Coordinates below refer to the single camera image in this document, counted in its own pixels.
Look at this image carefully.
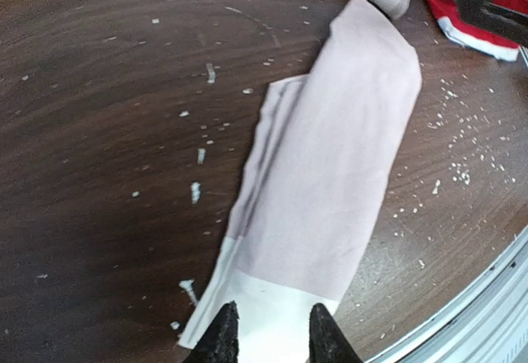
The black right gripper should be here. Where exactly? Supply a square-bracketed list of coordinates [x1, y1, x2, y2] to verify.
[455, 0, 527, 46]

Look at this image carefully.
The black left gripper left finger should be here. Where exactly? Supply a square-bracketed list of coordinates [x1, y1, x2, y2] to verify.
[187, 301, 239, 363]

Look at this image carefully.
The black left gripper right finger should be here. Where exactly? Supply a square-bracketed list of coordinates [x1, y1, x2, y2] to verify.
[309, 303, 363, 363]

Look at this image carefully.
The red underwear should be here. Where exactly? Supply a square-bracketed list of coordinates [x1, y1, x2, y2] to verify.
[427, 0, 527, 62]

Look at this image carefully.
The pink and white underwear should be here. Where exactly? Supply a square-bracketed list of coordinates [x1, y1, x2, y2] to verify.
[180, 0, 422, 359]

